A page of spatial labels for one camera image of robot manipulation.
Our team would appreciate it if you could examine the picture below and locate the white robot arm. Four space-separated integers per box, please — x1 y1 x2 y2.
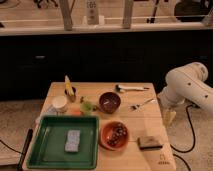
157 62 213 126

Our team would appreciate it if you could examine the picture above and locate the orange bowl with beads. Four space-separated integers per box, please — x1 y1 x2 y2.
99 121 129 151

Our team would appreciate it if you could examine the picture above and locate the purple bowl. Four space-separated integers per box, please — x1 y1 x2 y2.
99 92 121 114

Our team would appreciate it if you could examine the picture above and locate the silver fork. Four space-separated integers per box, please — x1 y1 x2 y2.
130 98 154 110

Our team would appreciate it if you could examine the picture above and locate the green leafy toy vegetable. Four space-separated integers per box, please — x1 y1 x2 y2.
80 97 97 115

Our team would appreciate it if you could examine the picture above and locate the orange toy carrot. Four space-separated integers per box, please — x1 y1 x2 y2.
71 110 82 116

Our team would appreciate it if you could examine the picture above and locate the blue-grey sponge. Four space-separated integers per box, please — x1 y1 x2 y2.
65 130 81 152

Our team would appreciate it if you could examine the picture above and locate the green plastic tray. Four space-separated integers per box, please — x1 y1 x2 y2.
27 116 99 170

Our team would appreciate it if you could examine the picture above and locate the white round container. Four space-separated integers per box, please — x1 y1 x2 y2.
52 96 68 113

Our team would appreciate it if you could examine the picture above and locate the black rod left of table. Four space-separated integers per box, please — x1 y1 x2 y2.
17 129 33 171

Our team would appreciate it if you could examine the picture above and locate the black cable on floor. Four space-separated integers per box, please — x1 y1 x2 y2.
170 103 200 171

